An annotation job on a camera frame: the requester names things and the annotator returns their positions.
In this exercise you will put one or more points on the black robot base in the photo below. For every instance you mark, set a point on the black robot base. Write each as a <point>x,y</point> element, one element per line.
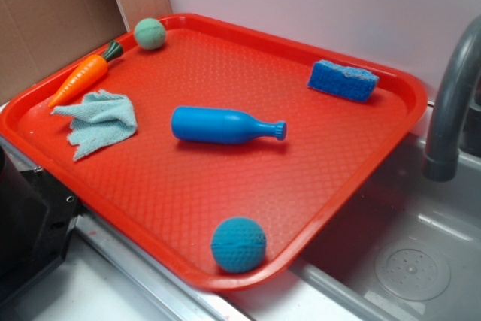
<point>37,216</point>

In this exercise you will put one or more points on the blue dimpled ball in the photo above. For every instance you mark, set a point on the blue dimpled ball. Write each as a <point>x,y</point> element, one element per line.
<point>238,245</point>

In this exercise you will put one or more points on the green ball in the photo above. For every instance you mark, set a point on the green ball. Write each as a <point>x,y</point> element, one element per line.
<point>150,34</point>

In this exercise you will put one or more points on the red plastic tray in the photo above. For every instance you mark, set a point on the red plastic tray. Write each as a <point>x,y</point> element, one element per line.
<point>169,196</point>

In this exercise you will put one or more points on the blue plastic bottle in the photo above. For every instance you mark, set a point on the blue plastic bottle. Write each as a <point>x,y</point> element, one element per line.
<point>222,126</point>

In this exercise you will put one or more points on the blue sponge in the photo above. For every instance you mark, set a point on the blue sponge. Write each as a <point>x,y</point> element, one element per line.
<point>354,84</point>

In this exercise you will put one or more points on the light blue cloth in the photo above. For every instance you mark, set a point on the light blue cloth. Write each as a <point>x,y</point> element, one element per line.
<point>102,119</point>

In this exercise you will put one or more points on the orange toy carrot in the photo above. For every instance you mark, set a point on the orange toy carrot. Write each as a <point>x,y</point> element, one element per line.
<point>88,72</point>

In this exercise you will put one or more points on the grey sink basin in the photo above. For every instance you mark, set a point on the grey sink basin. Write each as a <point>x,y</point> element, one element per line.
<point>402,248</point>

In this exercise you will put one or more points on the grey faucet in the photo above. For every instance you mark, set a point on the grey faucet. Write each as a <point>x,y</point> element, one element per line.
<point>455,120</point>

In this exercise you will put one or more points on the brown cardboard panel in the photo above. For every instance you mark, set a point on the brown cardboard panel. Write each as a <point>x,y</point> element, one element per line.
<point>39,37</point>

